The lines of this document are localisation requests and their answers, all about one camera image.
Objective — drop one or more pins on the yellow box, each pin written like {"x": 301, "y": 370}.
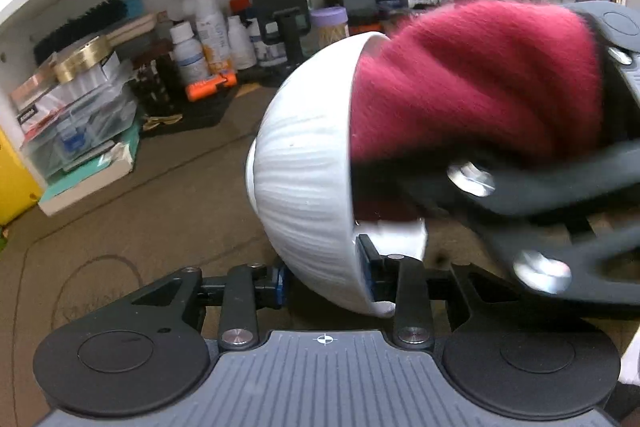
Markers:
{"x": 15, "y": 182}

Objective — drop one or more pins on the black plastic tray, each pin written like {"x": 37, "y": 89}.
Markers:
{"x": 200, "y": 112}

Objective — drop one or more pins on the white bottle blue label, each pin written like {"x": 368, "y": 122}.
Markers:
{"x": 189, "y": 57}

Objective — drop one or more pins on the white ribbed bowl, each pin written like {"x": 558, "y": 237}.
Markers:
{"x": 300, "y": 167}

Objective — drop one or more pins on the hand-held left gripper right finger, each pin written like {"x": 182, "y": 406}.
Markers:
{"x": 366, "y": 267}

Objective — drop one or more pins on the plain white bottle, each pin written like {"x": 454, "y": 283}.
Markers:
{"x": 241, "y": 44}

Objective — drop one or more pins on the purple lid toothpick jar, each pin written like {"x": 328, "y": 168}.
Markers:
{"x": 330, "y": 29}

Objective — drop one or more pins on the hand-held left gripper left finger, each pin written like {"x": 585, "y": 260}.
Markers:
{"x": 279, "y": 288}

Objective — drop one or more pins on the black bristle brush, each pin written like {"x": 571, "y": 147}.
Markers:
{"x": 85, "y": 27}

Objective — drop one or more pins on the orange cap bottle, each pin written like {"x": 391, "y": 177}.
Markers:
{"x": 240, "y": 4}

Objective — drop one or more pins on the gold hair clip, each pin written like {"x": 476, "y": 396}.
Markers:
{"x": 160, "y": 121}

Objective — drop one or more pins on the white Lutein bottle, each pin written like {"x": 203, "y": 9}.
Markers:
{"x": 212, "y": 32}

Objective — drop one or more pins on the orange utility knife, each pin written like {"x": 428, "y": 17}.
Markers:
{"x": 210, "y": 88}

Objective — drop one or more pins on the teal white book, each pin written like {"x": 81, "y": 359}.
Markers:
{"x": 85, "y": 182}

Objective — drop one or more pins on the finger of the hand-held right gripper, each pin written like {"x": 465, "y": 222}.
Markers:
{"x": 540, "y": 212}
{"x": 622, "y": 32}

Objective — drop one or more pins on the red terry cloth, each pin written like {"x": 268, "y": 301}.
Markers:
{"x": 475, "y": 82}

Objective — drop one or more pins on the dark patterned box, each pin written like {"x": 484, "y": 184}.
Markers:
{"x": 160, "y": 82}

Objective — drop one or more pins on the amber jar black lid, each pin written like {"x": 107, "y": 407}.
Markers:
{"x": 364, "y": 23}

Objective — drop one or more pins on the clear plastic box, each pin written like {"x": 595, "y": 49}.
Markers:
{"x": 80, "y": 117}

